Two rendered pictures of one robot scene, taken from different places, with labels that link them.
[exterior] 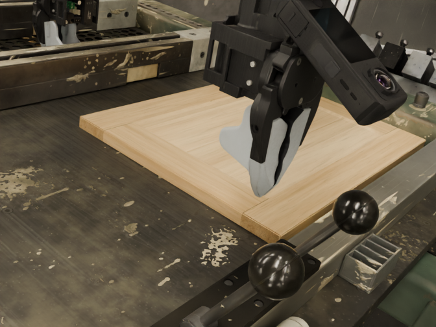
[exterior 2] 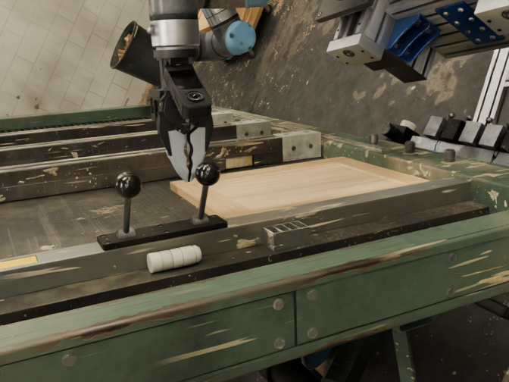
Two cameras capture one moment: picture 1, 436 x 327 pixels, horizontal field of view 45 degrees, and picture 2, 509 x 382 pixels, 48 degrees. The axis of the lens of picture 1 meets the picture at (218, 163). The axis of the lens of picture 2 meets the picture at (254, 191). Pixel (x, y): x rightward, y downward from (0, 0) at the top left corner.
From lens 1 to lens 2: 0.66 m
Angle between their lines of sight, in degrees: 30
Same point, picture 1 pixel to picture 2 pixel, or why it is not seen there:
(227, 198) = (220, 211)
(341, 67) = (175, 92)
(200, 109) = (260, 176)
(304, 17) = (167, 74)
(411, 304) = not seen: hidden behind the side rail
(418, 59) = (470, 126)
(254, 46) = (157, 95)
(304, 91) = not seen: hidden behind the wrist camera
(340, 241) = (260, 219)
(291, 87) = (173, 111)
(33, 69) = (150, 158)
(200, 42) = (288, 139)
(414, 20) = not seen: outside the picture
